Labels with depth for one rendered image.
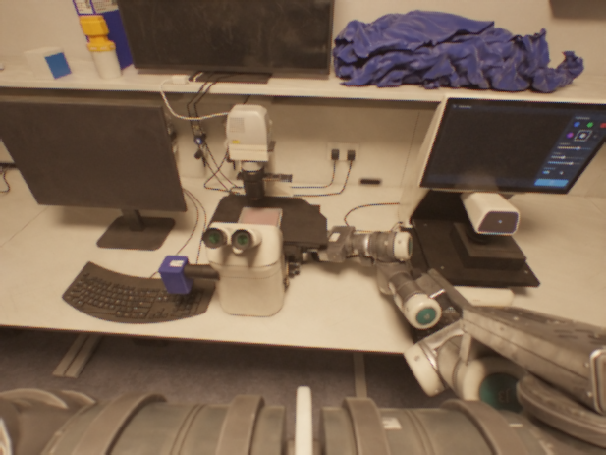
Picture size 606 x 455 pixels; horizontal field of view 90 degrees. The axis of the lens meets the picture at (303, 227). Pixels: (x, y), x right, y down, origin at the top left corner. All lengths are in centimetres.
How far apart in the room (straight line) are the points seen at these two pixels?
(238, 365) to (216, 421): 151
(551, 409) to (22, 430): 35
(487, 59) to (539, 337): 103
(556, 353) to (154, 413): 30
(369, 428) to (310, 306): 78
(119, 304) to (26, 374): 112
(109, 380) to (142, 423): 167
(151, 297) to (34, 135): 60
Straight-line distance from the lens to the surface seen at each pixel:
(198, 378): 177
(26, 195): 192
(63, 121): 116
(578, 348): 29
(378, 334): 97
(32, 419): 30
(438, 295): 80
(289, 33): 120
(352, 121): 141
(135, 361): 194
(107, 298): 116
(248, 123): 82
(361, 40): 123
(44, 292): 132
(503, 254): 112
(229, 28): 124
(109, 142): 111
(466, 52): 120
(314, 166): 150
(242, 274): 83
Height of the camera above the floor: 156
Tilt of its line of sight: 40 degrees down
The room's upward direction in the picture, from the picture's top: 1 degrees clockwise
